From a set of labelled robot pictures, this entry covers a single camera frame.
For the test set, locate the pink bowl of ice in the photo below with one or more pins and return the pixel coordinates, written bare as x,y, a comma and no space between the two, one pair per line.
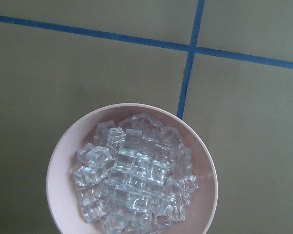
60,186

